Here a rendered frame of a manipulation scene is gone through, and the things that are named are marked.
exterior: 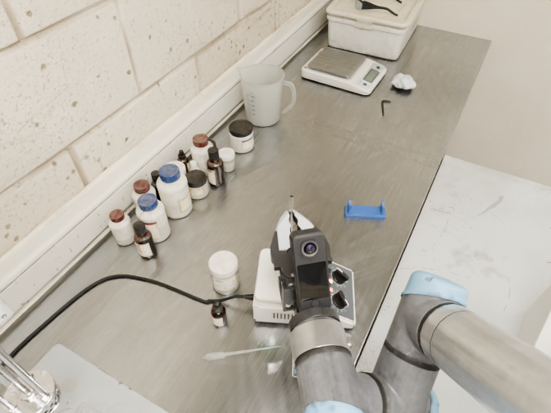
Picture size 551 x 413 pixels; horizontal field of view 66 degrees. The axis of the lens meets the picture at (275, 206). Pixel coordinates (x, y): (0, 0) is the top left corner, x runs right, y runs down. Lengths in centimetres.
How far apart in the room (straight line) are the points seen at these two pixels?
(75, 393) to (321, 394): 50
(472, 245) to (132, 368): 78
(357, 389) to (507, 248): 66
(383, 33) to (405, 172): 64
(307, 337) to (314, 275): 8
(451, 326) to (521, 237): 68
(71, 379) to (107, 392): 7
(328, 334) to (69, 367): 53
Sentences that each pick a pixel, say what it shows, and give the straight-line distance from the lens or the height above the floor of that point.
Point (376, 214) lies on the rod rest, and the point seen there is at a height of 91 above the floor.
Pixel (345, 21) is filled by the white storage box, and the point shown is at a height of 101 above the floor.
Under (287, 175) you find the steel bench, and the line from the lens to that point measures 116.
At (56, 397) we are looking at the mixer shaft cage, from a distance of 74.
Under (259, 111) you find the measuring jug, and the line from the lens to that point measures 129.
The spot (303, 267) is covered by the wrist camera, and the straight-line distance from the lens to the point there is 57.
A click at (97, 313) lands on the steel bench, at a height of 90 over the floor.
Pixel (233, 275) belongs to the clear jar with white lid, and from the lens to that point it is 87.
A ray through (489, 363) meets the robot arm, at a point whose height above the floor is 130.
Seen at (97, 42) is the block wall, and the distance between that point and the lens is 98.
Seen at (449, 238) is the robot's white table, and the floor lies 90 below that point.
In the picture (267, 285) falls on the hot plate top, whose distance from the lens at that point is 83.
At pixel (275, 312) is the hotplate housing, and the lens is 84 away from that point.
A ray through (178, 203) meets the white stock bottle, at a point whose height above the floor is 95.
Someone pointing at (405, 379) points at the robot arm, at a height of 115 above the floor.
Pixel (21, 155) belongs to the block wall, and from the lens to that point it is 93.
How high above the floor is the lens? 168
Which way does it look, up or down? 47 degrees down
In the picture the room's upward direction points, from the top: straight up
